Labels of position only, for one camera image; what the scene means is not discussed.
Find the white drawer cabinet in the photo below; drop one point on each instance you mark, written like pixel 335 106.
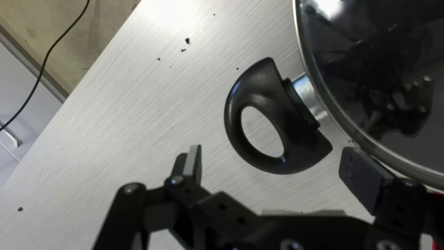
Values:
pixel 18 92

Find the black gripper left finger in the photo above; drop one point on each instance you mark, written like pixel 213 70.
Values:
pixel 185 203

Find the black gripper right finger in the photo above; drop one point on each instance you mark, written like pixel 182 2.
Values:
pixel 369 181

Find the black pot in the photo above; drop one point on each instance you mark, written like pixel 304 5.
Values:
pixel 264 84

